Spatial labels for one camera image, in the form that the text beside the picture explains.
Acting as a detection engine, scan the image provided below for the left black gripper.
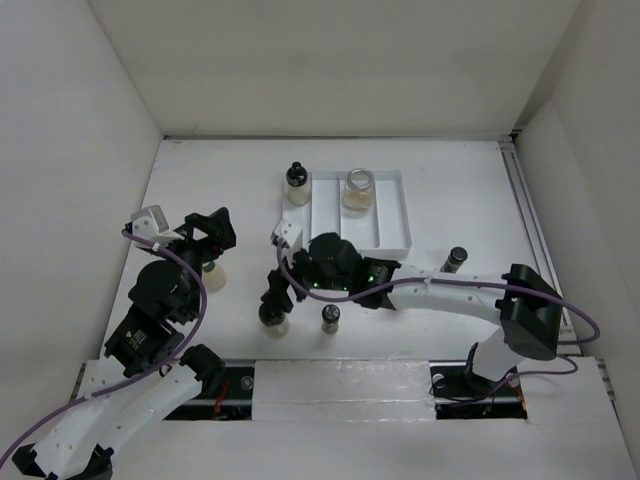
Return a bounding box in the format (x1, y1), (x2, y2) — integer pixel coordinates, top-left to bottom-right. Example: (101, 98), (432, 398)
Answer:
(154, 206), (235, 318)

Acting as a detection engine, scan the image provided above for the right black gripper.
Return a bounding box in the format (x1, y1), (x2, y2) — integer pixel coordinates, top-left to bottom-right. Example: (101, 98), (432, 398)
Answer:
(261, 237), (352, 310)

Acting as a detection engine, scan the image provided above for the black cap spice bottle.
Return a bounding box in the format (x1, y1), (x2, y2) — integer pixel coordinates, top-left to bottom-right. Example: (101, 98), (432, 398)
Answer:
(258, 305), (290, 338)

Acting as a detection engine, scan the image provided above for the cream cap spice bottle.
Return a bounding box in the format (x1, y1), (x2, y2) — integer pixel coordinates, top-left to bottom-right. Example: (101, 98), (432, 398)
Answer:
(201, 261), (227, 292)

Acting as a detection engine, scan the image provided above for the black knob spice bottle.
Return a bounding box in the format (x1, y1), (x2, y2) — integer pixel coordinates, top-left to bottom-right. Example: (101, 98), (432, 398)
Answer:
(285, 161), (311, 206)

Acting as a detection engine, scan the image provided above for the wide glass jar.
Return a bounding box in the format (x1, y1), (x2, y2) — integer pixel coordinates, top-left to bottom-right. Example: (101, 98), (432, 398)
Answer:
(343, 168), (375, 211)

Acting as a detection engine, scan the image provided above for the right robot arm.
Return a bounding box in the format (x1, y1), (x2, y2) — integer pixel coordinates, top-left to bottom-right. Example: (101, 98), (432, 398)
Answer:
(258, 227), (562, 394)

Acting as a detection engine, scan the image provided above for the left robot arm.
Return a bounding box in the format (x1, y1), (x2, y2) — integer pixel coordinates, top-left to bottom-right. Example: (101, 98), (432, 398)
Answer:
(1, 205), (237, 479)

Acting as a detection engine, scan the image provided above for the small black cap bottle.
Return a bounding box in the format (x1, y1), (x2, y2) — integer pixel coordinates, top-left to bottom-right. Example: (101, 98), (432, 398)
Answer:
(321, 304), (341, 334)

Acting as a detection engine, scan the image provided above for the white divided tray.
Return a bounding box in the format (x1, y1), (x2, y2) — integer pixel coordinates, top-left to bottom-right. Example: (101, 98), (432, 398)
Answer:
(282, 170), (412, 260)

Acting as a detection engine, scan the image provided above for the dark cap spice jar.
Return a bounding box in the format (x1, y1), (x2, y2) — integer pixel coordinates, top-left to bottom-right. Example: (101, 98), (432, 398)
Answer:
(440, 246), (468, 274)

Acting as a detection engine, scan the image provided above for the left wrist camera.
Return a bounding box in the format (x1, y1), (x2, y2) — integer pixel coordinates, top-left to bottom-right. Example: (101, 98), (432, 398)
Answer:
(125, 205), (184, 245)

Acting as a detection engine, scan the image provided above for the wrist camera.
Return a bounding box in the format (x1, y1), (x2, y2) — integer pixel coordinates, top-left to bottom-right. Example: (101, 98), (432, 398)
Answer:
(271, 219), (303, 266)
(125, 205), (184, 245)

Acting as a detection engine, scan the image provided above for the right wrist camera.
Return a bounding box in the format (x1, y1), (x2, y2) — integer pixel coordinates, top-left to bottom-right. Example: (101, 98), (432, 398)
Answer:
(271, 219), (303, 266)

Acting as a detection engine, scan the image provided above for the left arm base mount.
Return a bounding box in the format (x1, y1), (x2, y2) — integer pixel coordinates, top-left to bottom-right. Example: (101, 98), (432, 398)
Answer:
(165, 359), (256, 422)

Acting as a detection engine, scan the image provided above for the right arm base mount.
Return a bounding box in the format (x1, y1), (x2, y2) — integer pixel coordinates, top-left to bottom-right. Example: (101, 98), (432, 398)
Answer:
(429, 364), (528, 420)

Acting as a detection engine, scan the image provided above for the aluminium rail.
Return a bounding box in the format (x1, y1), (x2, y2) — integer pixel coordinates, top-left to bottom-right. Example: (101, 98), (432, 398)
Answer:
(498, 130), (581, 356)

